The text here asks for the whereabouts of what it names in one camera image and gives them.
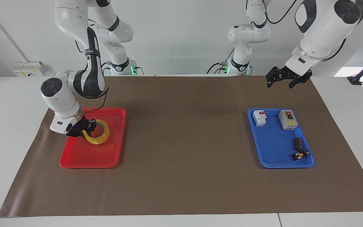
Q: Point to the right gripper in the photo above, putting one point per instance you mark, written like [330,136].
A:
[77,128]

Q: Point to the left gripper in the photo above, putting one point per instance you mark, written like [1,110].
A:
[290,75]

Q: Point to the yellow tape roll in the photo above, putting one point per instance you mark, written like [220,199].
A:
[105,136]

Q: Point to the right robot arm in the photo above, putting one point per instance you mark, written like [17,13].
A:
[62,101]

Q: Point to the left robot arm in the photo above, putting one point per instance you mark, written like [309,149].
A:
[321,34]

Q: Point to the red plastic tray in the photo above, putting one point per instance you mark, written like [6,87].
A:
[88,156]

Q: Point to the black cylindrical part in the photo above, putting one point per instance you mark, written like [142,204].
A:
[298,143]

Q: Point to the blue plastic tray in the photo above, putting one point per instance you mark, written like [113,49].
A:
[276,148]

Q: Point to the black and yellow connector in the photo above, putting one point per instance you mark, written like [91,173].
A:
[300,155]

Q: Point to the grey switch box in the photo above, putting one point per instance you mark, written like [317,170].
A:
[287,120]

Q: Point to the white circuit breaker red switch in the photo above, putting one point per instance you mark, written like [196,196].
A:
[259,118]

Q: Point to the white wall socket box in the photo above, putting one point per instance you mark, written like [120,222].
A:
[28,69]

